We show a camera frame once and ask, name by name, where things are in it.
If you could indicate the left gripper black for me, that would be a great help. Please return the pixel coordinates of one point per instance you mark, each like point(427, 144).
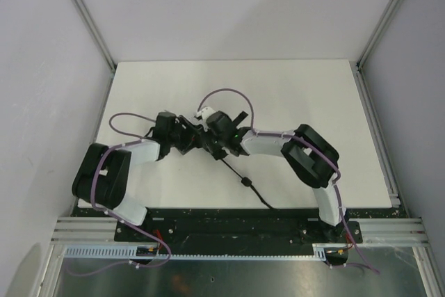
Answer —
point(188, 133)

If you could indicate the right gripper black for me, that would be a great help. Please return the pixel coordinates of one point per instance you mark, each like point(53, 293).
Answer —
point(215, 145)

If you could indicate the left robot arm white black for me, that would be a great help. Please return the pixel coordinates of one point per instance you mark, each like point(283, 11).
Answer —
point(103, 174)

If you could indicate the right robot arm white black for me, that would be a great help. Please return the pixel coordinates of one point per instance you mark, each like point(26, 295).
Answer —
point(310, 156)

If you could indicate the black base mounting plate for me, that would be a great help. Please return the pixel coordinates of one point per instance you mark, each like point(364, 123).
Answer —
point(299, 225)

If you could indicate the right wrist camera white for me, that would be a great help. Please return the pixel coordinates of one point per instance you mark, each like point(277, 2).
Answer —
point(202, 115)

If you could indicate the left aluminium table rail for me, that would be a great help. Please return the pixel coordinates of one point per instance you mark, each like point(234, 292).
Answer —
point(102, 107)

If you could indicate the left aluminium frame post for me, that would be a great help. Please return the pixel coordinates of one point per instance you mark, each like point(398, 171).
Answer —
point(95, 34)

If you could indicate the aluminium frame post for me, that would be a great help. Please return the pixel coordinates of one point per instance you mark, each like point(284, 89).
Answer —
point(95, 34)
point(382, 25)

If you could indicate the right aluminium frame post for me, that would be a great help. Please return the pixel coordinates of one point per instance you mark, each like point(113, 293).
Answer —
point(382, 25)

